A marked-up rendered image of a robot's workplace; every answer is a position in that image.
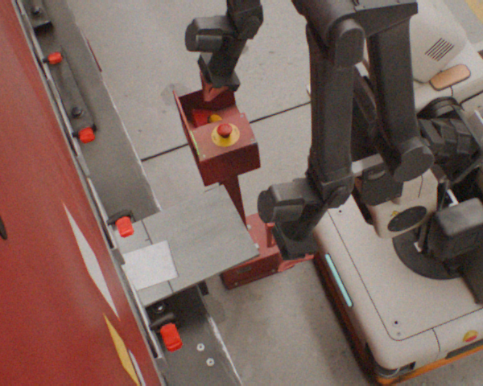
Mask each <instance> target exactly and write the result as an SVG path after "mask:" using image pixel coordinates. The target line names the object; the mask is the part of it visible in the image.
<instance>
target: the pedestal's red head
mask: <svg viewBox="0 0 483 386"><path fill-rule="evenodd" d="M172 92H173V95H174V98H175V103H176V106H177V110H179V113H180V119H181V121H182V126H183V129H184V133H185V136H186V138H187V140H188V145H189V147H190V150H191V152H192V155H193V158H194V161H195V163H196V164H197V167H198V170H199V172H200V177H201V178H202V181H203V184H204V185H205V186H208V185H211V184H214V183H219V182H221V181H223V180H226V179H231V178H233V177H236V176H239V175H243V174H246V172H249V171H252V170H255V169H258V168H261V167H262V165H261V159H260V152H259V146H258V143H257V139H256V137H255V136H254V132H253V130H252V129H251V127H250V123H249V121H248V119H247V116H246V114H245V113H239V111H238V107H237V105H236V101H235V95H234V92H230V91H229V89H226V90H224V91H222V92H221V93H220V94H218V95H217V96H216V97H214V98H213V99H212V100H211V101H204V98H203V92H202V88H200V89H197V90H196V91H195V92H190V93H187V94H184V95H182V96H176V94H175V91H174V90H173V91H172ZM178 98H179V99H180V101H179V99H178ZM180 104H181V105H182V107H181V105H180ZM182 109H183V110H182ZM183 112H184V113H183ZM184 115H185V116H184ZM212 115H217V116H219V117H220V118H221V120H219V121H215V122H212V123H208V122H207V117H208V116H212ZM185 117H186V118H185ZM186 119H187V121H188V123H187V121H186ZM221 123H230V124H233V125H234V126H236V127H237V129H238V131H239V138H238V140H237V142H236V143H235V144H233V145H231V146H226V147H223V146H218V145H216V144H215V143H214V142H213V138H211V136H212V133H213V131H214V129H215V128H216V127H218V126H219V124H221ZM188 127H189V128H188ZM190 131H191V132H192V134H191V132H190ZM192 137H193V138H194V140H193V138H192ZM194 142H195V143H196V146H197V147H196V146H195V143H194ZM197 149H198V150H197ZM198 152H199V153H198Z"/></svg>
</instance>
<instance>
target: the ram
mask: <svg viewBox="0 0 483 386"><path fill-rule="evenodd" d="M62 200H63V202H64V205H65V207H66V208H67V209H68V210H69V212H70V213H71V215H72V217H73V219H74V220H75V222H76V224H77V226H78V228H79V229H80V231H81V232H82V234H83V236H84V237H85V240H86V241H87V243H89V245H90V247H91V248H92V250H93V251H94V253H95V257H96V258H97V262H98V264H99V267H100V269H101V274H102V276H103V278H104V280H105V282H106V284H107V286H108V290H109V293H110V296H111V298H112V300H113V303H114V306H115V310H116V311H117V314H118V317H119V320H121V322H119V320H118V318H117V317H116V315H115V314H114V312H113V311H112V310H111V308H110V305H109V303H108V302H107V301H106V300H105V298H104V296H102V295H101V293H100V291H99V289H98V288H97V286H96V285H95V283H94V282H93V280H92V278H91V277H90V276H89V271H88V270H87V267H86V266H85V263H84V261H83V258H82V255H81V251H80V249H79V247H78V244H77V242H76V237H75V235H74V232H73V230H72V226H71V224H70V222H69V218H68V215H66V212H65V210H64V206H63V203H62ZM103 313H104V314H105V315H104V314H103ZM105 316H106V317H107V318H108V320H109V322H110V323H111V324H112V326H113V328H114V329H115V331H116V332H117V334H118V335H120V337H121V338H122V340H123V342H124V344H125V348H126V351H127V354H128V356H129V358H130V354H129V352H128V350H127V348H128V349H129V351H130V353H131V354H132V356H133V357H135V359H136V361H137V364H138V368H139V371H140V372H141V375H142V378H143V381H144V383H145V385H146V386H162V384H161V381H160V379H159V376H158V373H157V371H156V369H155V365H154V363H153V362H152V360H151V357H150V354H149V352H148V350H147V346H146V344H145V341H144V339H143V336H142V333H141V331H140V329H139V326H138V325H137V322H136V320H135V317H134V314H133V312H132V309H131V307H130V303H129V301H128V298H127V296H126V293H125V290H123V288H122V284H121V282H120V279H119V277H118V274H117V271H116V269H115V266H114V263H113V261H112V258H111V256H110V254H109V250H108V249H107V247H106V245H105V242H104V239H103V236H102V234H101V230H100V228H99V226H98V223H97V219H96V217H95V215H94V213H93V209H92V207H91V205H90V202H89V201H88V198H87V195H86V194H85V190H84V188H83V185H82V182H81V179H80V177H79V175H78V173H77V170H76V166H75V163H74V161H73V159H72V155H71V154H70V150H69V148H68V145H67V142H66V140H65V138H64V136H63V134H62V131H61V129H60V126H59V123H58V121H57V119H56V115H55V112H54V110H53V108H52V104H51V102H50V100H49V98H48V95H47V91H46V89H45V87H44V84H43V81H42V79H41V76H40V74H39V71H38V68H37V66H36V63H35V60H34V57H33V55H32V53H31V49H30V48H29V44H28V42H27V39H26V36H25V35H24V32H23V29H22V26H21V24H20V21H19V17H18V15H17V13H16V11H15V8H14V5H13V2H12V1H11V0H0V386H138V385H137V384H136V382H135V381H134V379H133V378H132V377H130V375H129V374H128V372H127V371H126V369H125V368H124V367H123V365H122V361H121V359H120V356H119V354H118V350H117V347H115V345H114V341H113V338H112V336H111V334H110V331H109V327H108V324H107V321H106V320H105ZM130 362H131V364H132V367H133V368H134V371H135V374H136V376H137V378H138V374H137V372H136V370H135V367H134V364H133V363H132V360H131V358H130ZM138 382H139V384H140V386H142V385H141V382H140V380H139V378H138Z"/></svg>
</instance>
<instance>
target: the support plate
mask: <svg viewBox="0 0 483 386"><path fill-rule="evenodd" d="M142 221H143V223H144V225H145V227H146V228H147V231H148V232H149V234H150V238H151V240H152V242H153V244H157V243H159V242H162V241H165V240H167V238H168V239H169V243H170V246H171V250H172V253H173V257H174V259H175V263H176V268H177V270H178V273H180V277H175V278H172V279H170V280H169V281H170V283H171V287H172V289H173V291H174V292H173V293H172V291H171V289H170V286H169V285H168V282H167V281H163V282H160V283H157V284H155V285H153V286H151V287H148V288H145V289H141V290H138V291H137V292H138V295H139V297H140V299H141V301H142V302H143V305H144V307H145V308H146V307H148V306H150V305H153V304H155V303H156V302H157V301H161V300H163V299H164V298H167V297H170V296H172V295H173V294H176V293H179V292H181V291H183V290H186V289H188V288H190V287H192V286H194V285H198V284H200V283H201V282H202V281H205V280H207V279H209V278H210V277H215V276H216V275H218V274H220V273H223V272H225V271H228V270H230V269H233V268H235V267H237V266H238V265H240V264H242V263H245V262H247V261H250V260H252V259H254V258H255V257H260V253H259V252H258V250H257V248H256V246H255V244H254V242H253V241H252V239H251V237H250V234H249V232H248V230H247V228H246V226H245V225H244V223H243V221H242V220H241V217H240V216H239V214H238V212H237V209H236V208H235V206H234V205H233V201H232V200H231V198H230V196H229V194H228V192H226V190H225V187H224V185H223V184H222V185H220V186H219V187H215V189H213V190H210V191H207V192H205V193H203V194H201V195H198V196H195V197H192V198H190V199H188V200H185V201H183V202H182V203H179V204H177V205H175V206H173V207H170V208H168V209H166V210H164V211H160V212H158V213H156V214H154V215H152V216H148V217H146V218H144V219H142ZM132 225H133V228H134V234H133V235H130V236H129V237H127V238H124V239H123V238H121V236H120V234H119V231H118V230H117V231H115V232H114V234H115V236H116V239H117V241H118V244H119V246H120V249H121V250H122V255H124V254H127V253H130V252H132V251H134V250H137V249H140V248H144V247H147V246H150V245H151V242H150V241H149V240H148V241H145V240H147V239H149V238H148V236H147V233H146V232H145V230H144V227H143V225H142V223H141V220H140V221H139V222H136V223H134V224H132ZM166 236H167V237H166Z"/></svg>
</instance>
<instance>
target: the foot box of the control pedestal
mask: <svg viewBox="0 0 483 386"><path fill-rule="evenodd" d="M246 222H247V225H248V224H250V226H251V228H252V230H253V233H254V237H255V239H256V241H257V243H258V245H259V247H260V248H257V250H258V252H259V253H260V257H255V258H254V259H252V260H250V261H247V262H245V263H242V264H240V265H238V266H237V267H235V268H233V269H230V270H228V271H225V272H223V273H222V274H221V275H222V277H223V279H224V283H225V286H226V289H228V290H232V289H234V288H237V287H239V286H242V285H246V284H249V283H251V282H254V281H255V280H258V279H261V278H264V277H267V276H270V275H272V274H276V273H279V272H278V271H277V267H278V259H279V253H280V251H279V247H278V245H275V246H274V247H272V248H267V246H266V229H265V223H263V222H262V220H261V219H260V216H259V214H258V213H257V212H256V213H254V214H251V215H248V216H247V217H246Z"/></svg>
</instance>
